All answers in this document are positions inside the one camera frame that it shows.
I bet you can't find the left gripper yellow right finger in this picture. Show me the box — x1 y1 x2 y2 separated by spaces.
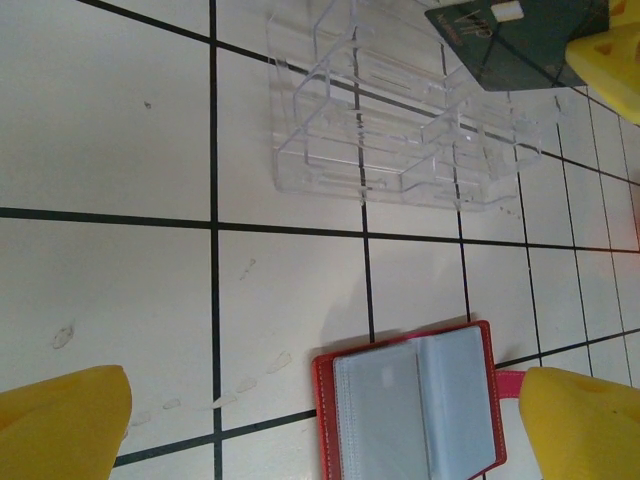
519 366 640 480

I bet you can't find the clear acrylic organizer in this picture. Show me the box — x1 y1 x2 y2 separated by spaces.
266 0 545 212

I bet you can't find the dark VIP credit card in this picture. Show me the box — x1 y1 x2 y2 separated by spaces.
423 0 615 93

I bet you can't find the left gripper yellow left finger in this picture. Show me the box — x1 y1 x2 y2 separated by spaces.
0 364 132 480

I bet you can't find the red leather card holder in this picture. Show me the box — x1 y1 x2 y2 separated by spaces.
312 319 527 480

